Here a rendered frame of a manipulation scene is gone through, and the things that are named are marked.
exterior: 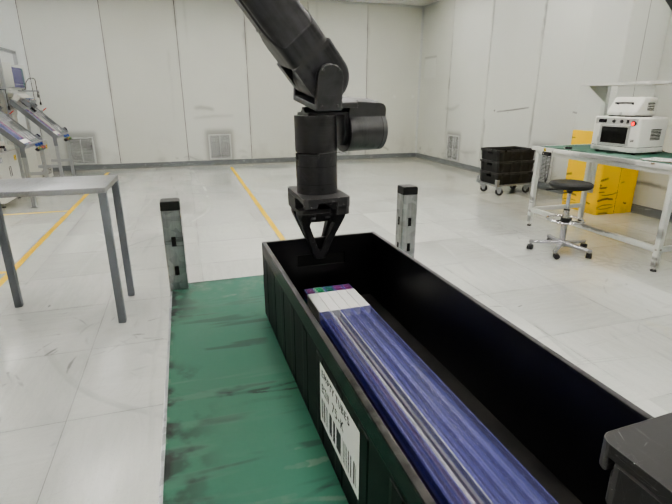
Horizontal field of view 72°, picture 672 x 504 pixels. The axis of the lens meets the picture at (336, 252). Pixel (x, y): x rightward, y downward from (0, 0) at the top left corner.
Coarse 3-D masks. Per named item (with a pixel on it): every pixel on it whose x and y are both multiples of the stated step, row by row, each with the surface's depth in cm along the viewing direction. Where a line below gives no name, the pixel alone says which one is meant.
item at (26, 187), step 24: (0, 192) 236; (24, 192) 239; (48, 192) 242; (72, 192) 245; (96, 192) 248; (0, 216) 275; (120, 216) 294; (0, 240) 279; (120, 240) 298; (120, 288) 267; (120, 312) 271
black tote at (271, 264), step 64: (384, 256) 67; (384, 320) 65; (448, 320) 52; (320, 384) 41; (448, 384) 50; (512, 384) 42; (576, 384) 35; (384, 448) 28; (512, 448) 41; (576, 448) 36
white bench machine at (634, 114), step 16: (608, 112) 402; (624, 112) 389; (640, 112) 382; (608, 128) 400; (624, 128) 387; (640, 128) 376; (656, 128) 384; (592, 144) 416; (608, 144) 401; (624, 144) 388; (640, 144) 382; (656, 144) 389
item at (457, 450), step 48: (336, 288) 67; (336, 336) 54; (384, 336) 53; (384, 384) 45; (432, 384) 44; (432, 432) 38; (480, 432) 38; (432, 480) 34; (480, 480) 33; (528, 480) 33
